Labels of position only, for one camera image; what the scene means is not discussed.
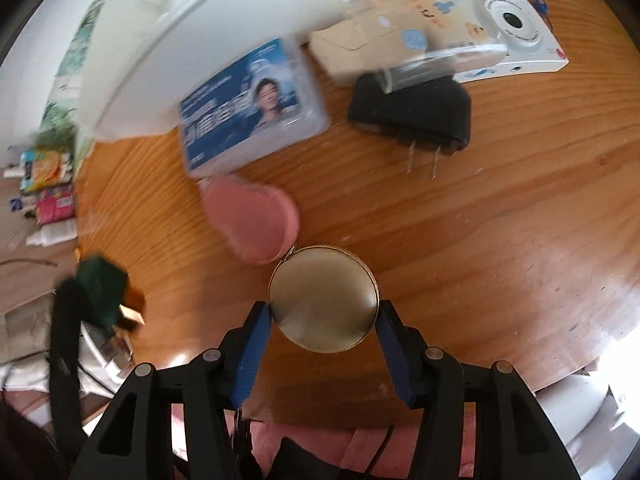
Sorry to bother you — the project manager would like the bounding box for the white children's digital camera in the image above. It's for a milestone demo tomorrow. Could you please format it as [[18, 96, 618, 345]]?
[[454, 0, 568, 84]]

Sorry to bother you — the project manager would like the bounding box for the orange juice carton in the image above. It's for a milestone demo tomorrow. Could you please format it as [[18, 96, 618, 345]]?
[[20, 148, 74, 194]]

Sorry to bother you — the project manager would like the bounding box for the blue floss pick box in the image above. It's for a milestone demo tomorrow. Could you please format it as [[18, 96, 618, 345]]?
[[179, 38, 330, 180]]

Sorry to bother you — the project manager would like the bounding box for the black plug adapter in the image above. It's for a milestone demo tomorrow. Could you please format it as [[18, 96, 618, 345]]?
[[347, 75, 472, 177]]

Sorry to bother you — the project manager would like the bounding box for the green fruit print cardboard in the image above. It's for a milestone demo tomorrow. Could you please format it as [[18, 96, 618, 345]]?
[[35, 0, 106, 167]]

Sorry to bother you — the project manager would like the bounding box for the white plastic storage bin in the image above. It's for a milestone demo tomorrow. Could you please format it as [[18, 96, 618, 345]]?
[[76, 0, 344, 140]]

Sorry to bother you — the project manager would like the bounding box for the white spray bottle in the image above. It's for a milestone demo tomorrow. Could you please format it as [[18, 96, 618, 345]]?
[[26, 219, 78, 247]]

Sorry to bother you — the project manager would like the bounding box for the clear sticker-decorated plastic box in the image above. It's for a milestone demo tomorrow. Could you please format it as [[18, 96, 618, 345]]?
[[345, 0, 508, 93]]

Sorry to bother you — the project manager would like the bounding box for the beige card box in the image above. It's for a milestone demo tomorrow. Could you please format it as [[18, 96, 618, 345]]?
[[308, 12, 428, 87]]

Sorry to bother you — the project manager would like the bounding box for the round gold compact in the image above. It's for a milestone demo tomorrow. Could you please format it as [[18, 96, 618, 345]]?
[[268, 245, 381, 354]]

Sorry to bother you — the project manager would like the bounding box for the pink pear-shaped case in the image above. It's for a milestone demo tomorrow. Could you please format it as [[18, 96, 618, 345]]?
[[198, 174, 299, 266]]

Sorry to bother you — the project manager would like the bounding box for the green bottle with gold cap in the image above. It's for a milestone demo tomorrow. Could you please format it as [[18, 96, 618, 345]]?
[[76, 254, 146, 332]]

